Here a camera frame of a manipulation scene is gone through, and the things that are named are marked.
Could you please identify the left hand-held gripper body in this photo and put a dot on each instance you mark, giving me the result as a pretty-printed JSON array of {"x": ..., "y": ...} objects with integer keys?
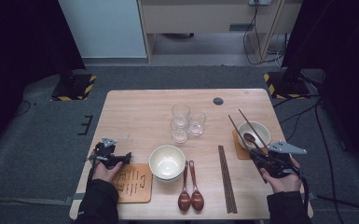
[{"x": 107, "y": 154}]

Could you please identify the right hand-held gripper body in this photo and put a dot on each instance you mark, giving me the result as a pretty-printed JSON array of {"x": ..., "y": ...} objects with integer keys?
[{"x": 276, "y": 166}]

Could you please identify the cream ceramic bowl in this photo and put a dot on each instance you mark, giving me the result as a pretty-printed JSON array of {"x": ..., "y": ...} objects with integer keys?
[
  {"x": 167, "y": 161},
  {"x": 261, "y": 129},
  {"x": 168, "y": 180}
]

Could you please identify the clear drinking glass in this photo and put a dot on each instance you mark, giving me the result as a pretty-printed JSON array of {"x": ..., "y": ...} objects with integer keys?
[
  {"x": 196, "y": 124},
  {"x": 179, "y": 132},
  {"x": 180, "y": 110}
]

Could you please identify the person's left hand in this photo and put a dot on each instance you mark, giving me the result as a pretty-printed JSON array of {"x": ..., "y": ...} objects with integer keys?
[{"x": 105, "y": 174}]

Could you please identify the person's right hand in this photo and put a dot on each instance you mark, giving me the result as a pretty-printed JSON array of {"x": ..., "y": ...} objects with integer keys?
[{"x": 284, "y": 185}]

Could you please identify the square wooden coaster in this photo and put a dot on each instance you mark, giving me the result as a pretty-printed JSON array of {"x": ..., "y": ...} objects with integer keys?
[
  {"x": 136, "y": 186},
  {"x": 238, "y": 152}
]

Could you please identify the row of brown chopsticks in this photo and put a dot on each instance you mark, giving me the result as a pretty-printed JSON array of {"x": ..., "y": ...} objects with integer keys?
[{"x": 227, "y": 180}]

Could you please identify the grey tape strip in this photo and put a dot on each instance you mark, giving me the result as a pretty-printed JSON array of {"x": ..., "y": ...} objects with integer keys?
[
  {"x": 312, "y": 196},
  {"x": 76, "y": 197}
]

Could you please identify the black yellow striped stand base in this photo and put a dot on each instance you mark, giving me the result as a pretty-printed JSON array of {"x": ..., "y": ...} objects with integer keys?
[
  {"x": 287, "y": 88},
  {"x": 73, "y": 88}
]

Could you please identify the black curtain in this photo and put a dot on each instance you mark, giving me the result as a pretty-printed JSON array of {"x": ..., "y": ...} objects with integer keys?
[
  {"x": 18, "y": 46},
  {"x": 338, "y": 62}
]

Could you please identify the light wooden desk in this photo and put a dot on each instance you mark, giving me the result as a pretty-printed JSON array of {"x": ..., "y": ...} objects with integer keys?
[{"x": 199, "y": 18}]

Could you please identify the white power strip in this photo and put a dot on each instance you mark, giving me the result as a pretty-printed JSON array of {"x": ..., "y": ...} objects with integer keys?
[{"x": 259, "y": 2}]

